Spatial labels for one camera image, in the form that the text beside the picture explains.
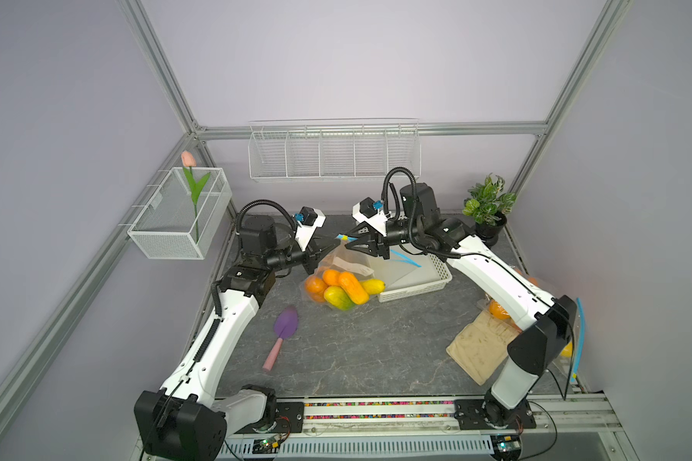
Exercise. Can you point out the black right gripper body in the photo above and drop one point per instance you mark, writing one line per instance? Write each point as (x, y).
(397, 233)

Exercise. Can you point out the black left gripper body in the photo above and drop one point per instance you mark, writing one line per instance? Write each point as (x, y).
(281, 258)

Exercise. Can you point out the orange mango basket bottom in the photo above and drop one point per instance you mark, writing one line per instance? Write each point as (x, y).
(331, 277)

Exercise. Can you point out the green mango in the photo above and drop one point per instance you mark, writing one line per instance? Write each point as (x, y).
(337, 297)

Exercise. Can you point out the clear blue zip-top bag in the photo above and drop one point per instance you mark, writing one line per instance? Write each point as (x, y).
(549, 322)

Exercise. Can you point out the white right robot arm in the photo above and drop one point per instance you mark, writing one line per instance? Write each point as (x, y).
(407, 213)

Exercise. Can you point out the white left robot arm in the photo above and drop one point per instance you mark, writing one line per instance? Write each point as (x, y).
(178, 421)

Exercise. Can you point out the cream perforated plastic basket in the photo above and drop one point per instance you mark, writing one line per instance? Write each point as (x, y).
(421, 276)

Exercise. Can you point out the purple pink spatula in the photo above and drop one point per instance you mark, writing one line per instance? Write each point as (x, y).
(285, 326)

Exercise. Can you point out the potted green plant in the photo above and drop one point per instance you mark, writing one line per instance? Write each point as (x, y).
(489, 205)

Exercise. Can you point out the pink artificial tulip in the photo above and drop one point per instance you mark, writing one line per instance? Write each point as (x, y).
(195, 185)

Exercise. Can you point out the beige work glove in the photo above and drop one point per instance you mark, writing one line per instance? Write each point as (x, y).
(481, 347)

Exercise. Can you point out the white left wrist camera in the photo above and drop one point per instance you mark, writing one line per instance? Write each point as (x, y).
(308, 221)

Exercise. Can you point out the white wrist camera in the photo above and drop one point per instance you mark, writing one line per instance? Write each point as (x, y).
(308, 221)
(371, 212)

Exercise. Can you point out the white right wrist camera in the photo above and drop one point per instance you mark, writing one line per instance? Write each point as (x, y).
(371, 212)

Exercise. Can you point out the white wire wall shelf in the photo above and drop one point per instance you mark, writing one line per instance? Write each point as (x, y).
(332, 149)

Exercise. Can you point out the white mesh wall basket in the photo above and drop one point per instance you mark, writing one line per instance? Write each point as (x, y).
(164, 227)

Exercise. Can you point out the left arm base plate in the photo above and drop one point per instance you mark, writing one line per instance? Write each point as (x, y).
(288, 417)

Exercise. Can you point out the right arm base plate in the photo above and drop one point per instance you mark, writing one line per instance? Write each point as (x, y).
(479, 414)

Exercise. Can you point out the aluminium front rail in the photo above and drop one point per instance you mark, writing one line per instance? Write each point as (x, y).
(331, 416)

